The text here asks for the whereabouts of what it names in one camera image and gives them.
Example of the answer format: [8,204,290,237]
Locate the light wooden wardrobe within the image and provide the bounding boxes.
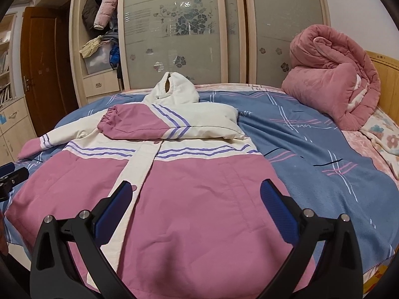
[69,0,331,100]

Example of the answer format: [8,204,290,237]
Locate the pink and white jacket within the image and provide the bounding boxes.
[4,72,315,299]

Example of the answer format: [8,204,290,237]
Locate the pale yellow cloth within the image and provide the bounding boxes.
[79,36,104,59]

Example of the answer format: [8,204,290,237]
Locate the brown wooden door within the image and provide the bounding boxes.
[20,6,78,138]

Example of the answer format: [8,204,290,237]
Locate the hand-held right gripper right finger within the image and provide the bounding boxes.
[260,179,364,299]

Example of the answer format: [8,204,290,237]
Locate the light wooden drawer cabinet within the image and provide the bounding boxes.
[0,96,38,166]

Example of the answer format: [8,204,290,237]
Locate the blue bag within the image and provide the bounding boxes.
[109,44,120,69]

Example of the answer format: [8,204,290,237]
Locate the dark brown coat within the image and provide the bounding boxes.
[82,0,106,31]

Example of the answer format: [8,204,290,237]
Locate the wooden headboard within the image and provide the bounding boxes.
[365,50,399,116]

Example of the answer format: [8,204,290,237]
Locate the blue plaid bed sheet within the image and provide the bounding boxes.
[0,82,398,299]

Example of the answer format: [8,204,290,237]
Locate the floral cream blanket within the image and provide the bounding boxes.
[360,107,399,179]

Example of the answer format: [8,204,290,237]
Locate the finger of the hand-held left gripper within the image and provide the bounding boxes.
[0,163,30,202]

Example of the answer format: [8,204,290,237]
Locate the wooden bookshelf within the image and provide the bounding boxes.
[0,12,17,108]

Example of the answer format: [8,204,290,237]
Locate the frosted glass sliding door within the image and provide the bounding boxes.
[118,0,243,91]
[242,0,331,85]

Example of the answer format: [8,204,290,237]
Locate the rolled pink quilt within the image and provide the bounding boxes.
[281,24,381,131]

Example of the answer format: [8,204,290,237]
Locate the pink puffer jacket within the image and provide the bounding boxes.
[94,0,120,31]

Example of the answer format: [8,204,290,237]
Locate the translucent storage box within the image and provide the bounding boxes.
[85,45,117,75]

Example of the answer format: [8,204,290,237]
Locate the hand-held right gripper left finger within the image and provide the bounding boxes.
[30,180,136,299]

